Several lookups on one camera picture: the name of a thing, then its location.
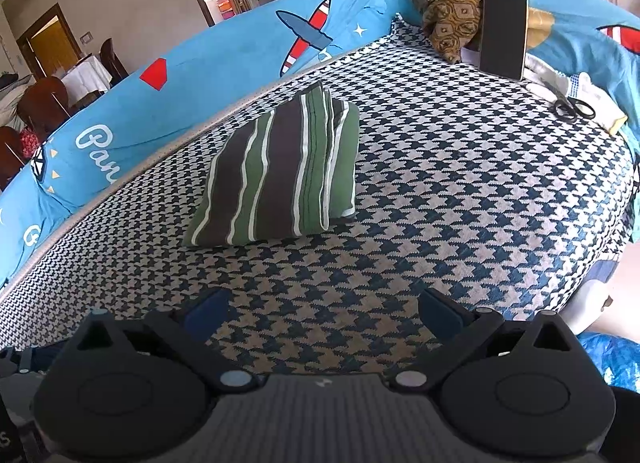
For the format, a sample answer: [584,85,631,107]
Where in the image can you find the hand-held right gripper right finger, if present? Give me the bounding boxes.
[395,288,583,389]

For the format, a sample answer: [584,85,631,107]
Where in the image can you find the houndstooth sofa mat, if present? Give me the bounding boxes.
[0,13,638,379]

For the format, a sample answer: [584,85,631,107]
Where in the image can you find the black scissors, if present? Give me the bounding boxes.
[540,78,598,124]

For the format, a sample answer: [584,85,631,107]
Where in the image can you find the dark wooden chair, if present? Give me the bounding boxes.
[99,38,130,89]

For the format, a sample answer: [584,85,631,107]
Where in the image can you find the yellow wooden door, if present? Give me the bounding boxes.
[17,3,83,79]

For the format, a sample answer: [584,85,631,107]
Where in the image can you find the blue printed sofa cover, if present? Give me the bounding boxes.
[0,0,640,284]

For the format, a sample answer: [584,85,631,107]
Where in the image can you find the green brown striped shirt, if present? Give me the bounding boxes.
[182,80,361,249]

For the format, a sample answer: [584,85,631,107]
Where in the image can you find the white cloth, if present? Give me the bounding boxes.
[522,53,628,136]

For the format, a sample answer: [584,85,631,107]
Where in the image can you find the table with white cloth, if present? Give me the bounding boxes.
[60,56,113,104]

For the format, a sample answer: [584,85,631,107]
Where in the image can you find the brown wooden chair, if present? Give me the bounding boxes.
[17,77,71,131]
[0,126,26,189]

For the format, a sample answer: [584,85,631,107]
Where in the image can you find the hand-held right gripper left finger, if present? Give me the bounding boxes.
[75,289,261,391]

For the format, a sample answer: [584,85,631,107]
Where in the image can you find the black smartphone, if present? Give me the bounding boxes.
[477,0,530,83]

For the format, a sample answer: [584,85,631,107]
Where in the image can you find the blue plastic bag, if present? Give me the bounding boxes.
[575,330,640,389]

